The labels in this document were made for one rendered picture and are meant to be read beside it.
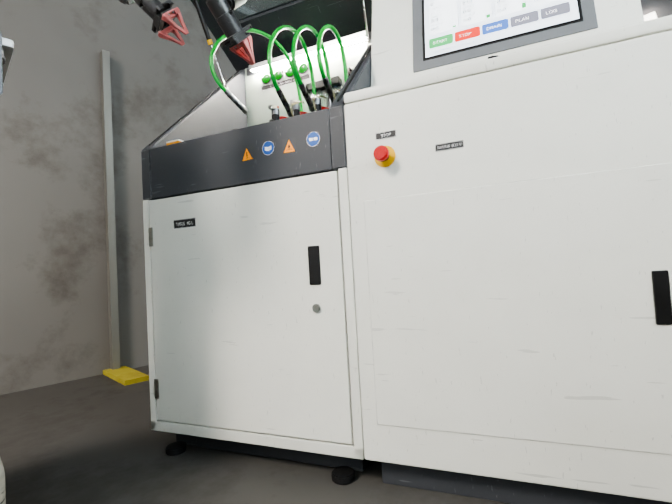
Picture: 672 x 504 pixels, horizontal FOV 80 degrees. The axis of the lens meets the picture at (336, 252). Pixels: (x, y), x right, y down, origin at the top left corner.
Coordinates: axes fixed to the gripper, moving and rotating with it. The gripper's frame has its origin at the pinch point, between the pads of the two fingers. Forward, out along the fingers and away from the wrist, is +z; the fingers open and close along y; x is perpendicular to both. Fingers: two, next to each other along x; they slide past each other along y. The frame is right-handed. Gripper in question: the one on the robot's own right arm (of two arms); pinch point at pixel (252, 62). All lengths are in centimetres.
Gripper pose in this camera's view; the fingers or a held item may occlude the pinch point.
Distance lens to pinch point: 142.7
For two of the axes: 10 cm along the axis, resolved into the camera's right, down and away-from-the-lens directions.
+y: 4.0, -7.0, 5.9
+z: 4.6, 7.1, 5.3
